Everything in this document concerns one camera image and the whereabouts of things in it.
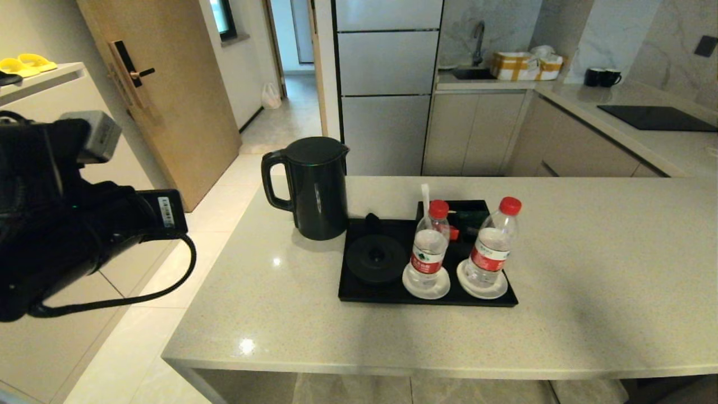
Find black electric kettle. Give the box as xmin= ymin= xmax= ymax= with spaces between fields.
xmin=260 ymin=136 xmax=350 ymax=241

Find red cap water bottle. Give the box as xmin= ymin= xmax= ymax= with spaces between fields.
xmin=408 ymin=200 xmax=451 ymax=290
xmin=463 ymin=196 xmax=523 ymax=290

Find black round kettle base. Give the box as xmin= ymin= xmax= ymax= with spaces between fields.
xmin=345 ymin=235 xmax=408 ymax=284

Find black box with sachets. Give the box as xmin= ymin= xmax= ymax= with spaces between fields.
xmin=416 ymin=200 xmax=491 ymax=262

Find wooden room door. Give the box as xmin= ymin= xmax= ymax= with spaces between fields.
xmin=77 ymin=0 xmax=242 ymax=213

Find white plastic bag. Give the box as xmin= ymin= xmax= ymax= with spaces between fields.
xmin=261 ymin=82 xmax=283 ymax=109

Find beige tall cabinet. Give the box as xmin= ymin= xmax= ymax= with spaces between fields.
xmin=0 ymin=62 xmax=180 ymax=404

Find yellow slipper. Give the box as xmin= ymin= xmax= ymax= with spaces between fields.
xmin=0 ymin=57 xmax=40 ymax=78
xmin=18 ymin=53 xmax=58 ymax=72

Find dark window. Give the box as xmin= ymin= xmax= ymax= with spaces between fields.
xmin=210 ymin=0 xmax=237 ymax=42

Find narrow wooden door panel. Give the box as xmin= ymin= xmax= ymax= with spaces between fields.
xmin=307 ymin=0 xmax=330 ymax=140

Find black rectangular serving tray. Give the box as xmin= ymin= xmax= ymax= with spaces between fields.
xmin=338 ymin=200 xmax=519 ymax=307

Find white round saucer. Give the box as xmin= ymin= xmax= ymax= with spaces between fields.
xmin=457 ymin=259 xmax=509 ymax=300
xmin=402 ymin=264 xmax=451 ymax=300

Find silver refrigerator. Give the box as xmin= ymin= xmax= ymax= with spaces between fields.
xmin=332 ymin=0 xmax=444 ymax=176

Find beige kitchen base cabinets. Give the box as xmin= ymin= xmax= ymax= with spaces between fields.
xmin=424 ymin=88 xmax=668 ymax=178

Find dark kitchen sink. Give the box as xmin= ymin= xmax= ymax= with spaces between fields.
xmin=452 ymin=67 xmax=497 ymax=80

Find chrome kitchen faucet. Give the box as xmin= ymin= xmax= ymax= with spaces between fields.
xmin=472 ymin=20 xmax=486 ymax=66

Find yellow white box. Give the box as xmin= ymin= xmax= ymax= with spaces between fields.
xmin=490 ymin=51 xmax=563 ymax=81

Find black induction cooktop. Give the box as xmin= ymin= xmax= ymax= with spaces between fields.
xmin=596 ymin=104 xmax=718 ymax=132

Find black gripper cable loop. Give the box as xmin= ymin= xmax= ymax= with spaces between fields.
xmin=28 ymin=233 xmax=197 ymax=319

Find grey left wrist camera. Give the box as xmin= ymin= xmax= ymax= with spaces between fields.
xmin=59 ymin=111 xmax=123 ymax=165

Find black door lock handle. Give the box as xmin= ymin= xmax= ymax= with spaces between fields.
xmin=108 ymin=40 xmax=156 ymax=109

